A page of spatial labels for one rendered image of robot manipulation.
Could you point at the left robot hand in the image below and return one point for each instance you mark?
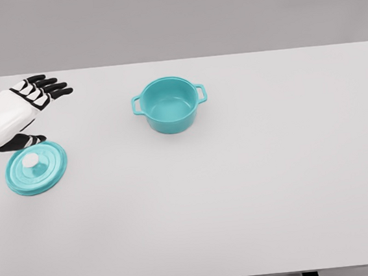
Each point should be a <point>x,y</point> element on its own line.
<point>8,109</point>

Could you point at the teal pot lid white knob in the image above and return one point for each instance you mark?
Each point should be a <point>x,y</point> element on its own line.
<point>38,170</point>

